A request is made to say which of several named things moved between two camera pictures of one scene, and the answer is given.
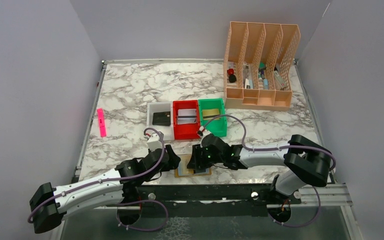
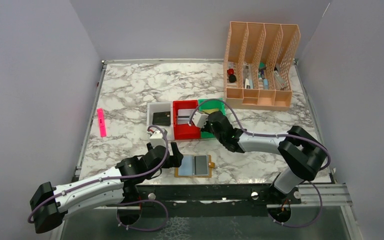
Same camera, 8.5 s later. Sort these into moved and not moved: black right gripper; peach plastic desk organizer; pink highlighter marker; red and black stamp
Moved: black right gripper
Not moved: peach plastic desk organizer; pink highlighter marker; red and black stamp
